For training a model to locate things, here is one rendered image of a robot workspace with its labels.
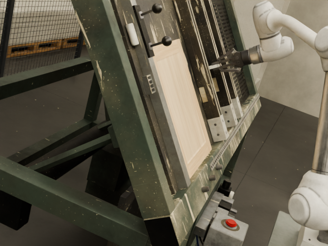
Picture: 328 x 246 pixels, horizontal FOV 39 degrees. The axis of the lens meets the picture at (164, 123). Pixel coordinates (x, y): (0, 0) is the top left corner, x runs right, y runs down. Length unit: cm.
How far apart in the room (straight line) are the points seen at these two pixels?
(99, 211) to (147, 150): 33
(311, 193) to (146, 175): 60
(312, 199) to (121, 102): 75
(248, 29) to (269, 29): 372
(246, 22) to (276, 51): 367
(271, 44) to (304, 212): 89
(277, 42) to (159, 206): 105
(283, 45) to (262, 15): 18
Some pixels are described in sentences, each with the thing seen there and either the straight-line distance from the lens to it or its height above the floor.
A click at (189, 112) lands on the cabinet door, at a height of 108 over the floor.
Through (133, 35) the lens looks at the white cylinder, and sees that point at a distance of 173.
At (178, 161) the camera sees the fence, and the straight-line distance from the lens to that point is 181.
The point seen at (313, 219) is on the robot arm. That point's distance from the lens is 174.
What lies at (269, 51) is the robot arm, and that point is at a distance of 229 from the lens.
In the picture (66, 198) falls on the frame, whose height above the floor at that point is 79.
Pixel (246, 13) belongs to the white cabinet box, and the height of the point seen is 125.
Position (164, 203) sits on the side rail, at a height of 94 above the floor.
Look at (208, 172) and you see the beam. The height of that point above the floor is 88.
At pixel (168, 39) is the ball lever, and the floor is 144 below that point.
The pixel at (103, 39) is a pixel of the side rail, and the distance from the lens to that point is 153.
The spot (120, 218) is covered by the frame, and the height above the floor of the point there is 79.
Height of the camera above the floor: 174
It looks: 20 degrees down
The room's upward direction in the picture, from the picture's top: 17 degrees clockwise
